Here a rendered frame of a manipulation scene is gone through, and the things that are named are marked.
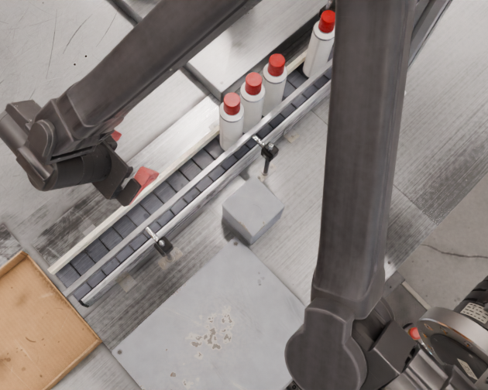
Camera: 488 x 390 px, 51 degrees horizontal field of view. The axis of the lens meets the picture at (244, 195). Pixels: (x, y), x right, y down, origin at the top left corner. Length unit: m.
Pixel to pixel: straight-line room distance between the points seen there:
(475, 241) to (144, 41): 1.87
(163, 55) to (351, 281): 0.28
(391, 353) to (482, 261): 1.76
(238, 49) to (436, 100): 0.51
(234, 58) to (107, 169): 0.61
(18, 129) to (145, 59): 0.26
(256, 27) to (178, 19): 0.84
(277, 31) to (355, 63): 0.93
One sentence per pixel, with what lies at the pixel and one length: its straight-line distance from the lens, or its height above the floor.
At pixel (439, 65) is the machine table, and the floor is 0.83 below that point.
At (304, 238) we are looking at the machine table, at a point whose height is 0.83.
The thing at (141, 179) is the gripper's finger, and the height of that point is 1.24.
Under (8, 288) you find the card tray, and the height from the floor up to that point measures 0.83.
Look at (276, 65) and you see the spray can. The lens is 1.04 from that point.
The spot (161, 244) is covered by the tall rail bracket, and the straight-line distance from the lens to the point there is 0.99.
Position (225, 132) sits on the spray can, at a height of 0.98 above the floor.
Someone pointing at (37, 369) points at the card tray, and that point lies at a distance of 1.19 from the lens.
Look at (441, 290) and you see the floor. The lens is 2.14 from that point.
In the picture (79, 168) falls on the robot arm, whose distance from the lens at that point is 0.72.
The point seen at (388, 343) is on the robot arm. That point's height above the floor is 1.48.
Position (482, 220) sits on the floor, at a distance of 2.28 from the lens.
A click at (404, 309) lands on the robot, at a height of 0.24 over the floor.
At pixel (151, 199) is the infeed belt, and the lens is 1.14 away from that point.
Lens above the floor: 1.95
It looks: 72 degrees down
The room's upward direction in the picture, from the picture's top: 6 degrees clockwise
